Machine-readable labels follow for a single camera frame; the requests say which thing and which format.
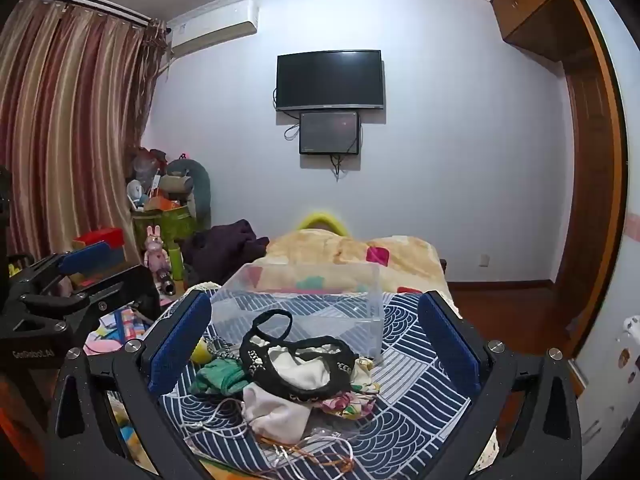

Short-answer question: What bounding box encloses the green storage bin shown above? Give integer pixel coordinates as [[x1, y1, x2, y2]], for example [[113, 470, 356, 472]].
[[132, 204, 199, 262]]

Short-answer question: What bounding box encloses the blue wave-patterned bed cover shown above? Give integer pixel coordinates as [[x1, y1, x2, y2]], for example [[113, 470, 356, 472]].
[[159, 287, 502, 480]]

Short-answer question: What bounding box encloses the pink rabbit plush toy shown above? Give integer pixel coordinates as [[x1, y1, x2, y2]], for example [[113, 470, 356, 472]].
[[143, 225, 171, 274]]

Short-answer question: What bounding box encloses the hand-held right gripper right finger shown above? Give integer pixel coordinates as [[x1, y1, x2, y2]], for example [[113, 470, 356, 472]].
[[417, 289, 584, 480]]

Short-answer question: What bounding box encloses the wall-mounted black television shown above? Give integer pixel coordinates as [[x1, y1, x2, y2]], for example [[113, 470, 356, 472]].
[[276, 50, 386, 112]]

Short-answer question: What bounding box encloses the white air conditioner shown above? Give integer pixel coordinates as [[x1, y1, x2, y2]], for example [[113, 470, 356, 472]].
[[167, 2, 261, 59]]

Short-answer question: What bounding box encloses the red box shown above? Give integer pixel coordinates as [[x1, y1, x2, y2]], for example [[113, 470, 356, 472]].
[[72, 227, 126, 252]]

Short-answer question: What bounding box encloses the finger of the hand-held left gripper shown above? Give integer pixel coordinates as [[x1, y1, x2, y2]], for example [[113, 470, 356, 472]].
[[20, 262, 164, 332], [7, 241, 114, 307]]

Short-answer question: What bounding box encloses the wooden overhead cabinet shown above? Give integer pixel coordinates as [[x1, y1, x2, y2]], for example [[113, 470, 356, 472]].
[[490, 0, 603, 63]]

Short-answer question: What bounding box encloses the thin white cord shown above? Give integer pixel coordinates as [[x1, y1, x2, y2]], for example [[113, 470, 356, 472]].
[[182, 399, 252, 442]]

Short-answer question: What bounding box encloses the colourful printed mat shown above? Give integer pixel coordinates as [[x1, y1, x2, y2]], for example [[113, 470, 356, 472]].
[[85, 305, 162, 357]]

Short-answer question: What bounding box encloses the clear plastic storage box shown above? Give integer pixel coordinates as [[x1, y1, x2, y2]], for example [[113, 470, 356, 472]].
[[210, 262, 386, 367]]

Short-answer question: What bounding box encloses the floral cloth garment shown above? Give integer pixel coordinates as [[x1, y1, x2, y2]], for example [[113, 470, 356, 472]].
[[320, 357, 382, 419]]

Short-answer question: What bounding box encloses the green bottle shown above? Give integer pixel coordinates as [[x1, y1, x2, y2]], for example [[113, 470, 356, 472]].
[[169, 241, 186, 282]]

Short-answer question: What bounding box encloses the metal chain necklace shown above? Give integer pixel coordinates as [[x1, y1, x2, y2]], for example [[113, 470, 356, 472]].
[[207, 337, 242, 362]]

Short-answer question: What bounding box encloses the yellow patterned blanket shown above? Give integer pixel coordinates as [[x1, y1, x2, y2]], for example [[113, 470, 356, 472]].
[[265, 227, 449, 295]]

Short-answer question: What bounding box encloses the yellow round chair back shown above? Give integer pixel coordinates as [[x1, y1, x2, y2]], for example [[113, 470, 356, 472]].
[[295, 211, 351, 236]]

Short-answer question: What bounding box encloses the white cloth pouch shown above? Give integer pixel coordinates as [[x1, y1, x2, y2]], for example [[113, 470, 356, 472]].
[[242, 347, 337, 444]]

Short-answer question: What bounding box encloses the white door with stickers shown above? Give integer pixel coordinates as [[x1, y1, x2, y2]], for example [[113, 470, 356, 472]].
[[570, 0, 640, 463]]

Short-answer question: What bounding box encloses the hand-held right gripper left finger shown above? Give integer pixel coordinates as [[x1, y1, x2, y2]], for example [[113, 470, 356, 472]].
[[47, 290, 214, 480]]

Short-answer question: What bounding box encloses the black studded bag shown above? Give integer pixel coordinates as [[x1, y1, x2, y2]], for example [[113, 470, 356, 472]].
[[239, 310, 359, 404]]

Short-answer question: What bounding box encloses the striped red beige curtain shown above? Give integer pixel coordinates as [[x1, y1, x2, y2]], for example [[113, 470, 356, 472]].
[[0, 0, 169, 283]]

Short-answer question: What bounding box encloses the small wall-mounted black monitor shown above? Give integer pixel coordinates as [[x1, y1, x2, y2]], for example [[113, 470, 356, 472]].
[[299, 111, 362, 156]]

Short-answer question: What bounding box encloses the wooden door frame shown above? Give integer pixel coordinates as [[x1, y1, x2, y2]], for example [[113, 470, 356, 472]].
[[562, 0, 629, 363]]

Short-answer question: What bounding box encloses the long grey plush toy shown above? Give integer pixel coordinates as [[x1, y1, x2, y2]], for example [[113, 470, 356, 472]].
[[159, 158, 212, 234]]

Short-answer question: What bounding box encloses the green cloth garment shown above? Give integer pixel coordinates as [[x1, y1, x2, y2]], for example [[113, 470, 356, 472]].
[[190, 357, 249, 397]]

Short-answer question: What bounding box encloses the curtain rail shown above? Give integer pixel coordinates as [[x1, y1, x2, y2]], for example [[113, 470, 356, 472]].
[[24, 0, 157, 27]]

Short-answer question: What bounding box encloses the dark purple cloth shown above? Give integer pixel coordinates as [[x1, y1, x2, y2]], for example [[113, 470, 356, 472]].
[[182, 219, 271, 287]]

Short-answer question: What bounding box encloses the thin orange string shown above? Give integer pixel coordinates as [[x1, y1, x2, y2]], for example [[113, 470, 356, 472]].
[[264, 435, 357, 477]]

